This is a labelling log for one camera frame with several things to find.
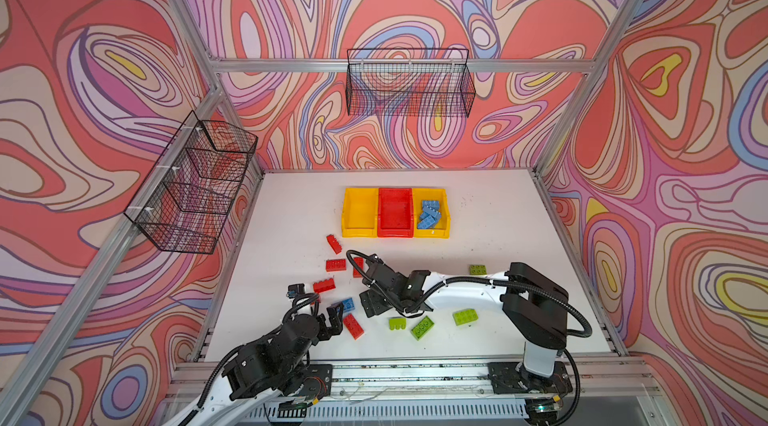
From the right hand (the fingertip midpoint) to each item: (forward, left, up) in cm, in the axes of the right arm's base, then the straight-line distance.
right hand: (378, 303), depth 85 cm
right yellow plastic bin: (+24, -22, +1) cm, 32 cm away
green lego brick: (-7, -12, -2) cm, 14 cm away
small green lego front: (-6, -5, +1) cm, 8 cm away
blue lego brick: (0, +9, +1) cm, 9 cm away
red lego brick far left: (+20, +14, 0) cm, 25 cm away
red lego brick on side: (+5, +16, +1) cm, 17 cm away
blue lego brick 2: (+35, -20, +1) cm, 41 cm away
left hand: (-3, +11, +6) cm, 13 cm away
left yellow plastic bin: (+34, +7, -1) cm, 34 cm away
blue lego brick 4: (+26, -17, +2) cm, 31 cm away
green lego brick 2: (-5, -24, 0) cm, 25 cm away
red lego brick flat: (+11, +14, +2) cm, 18 cm away
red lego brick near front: (-6, +7, +1) cm, 9 cm away
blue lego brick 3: (+31, -18, +2) cm, 36 cm away
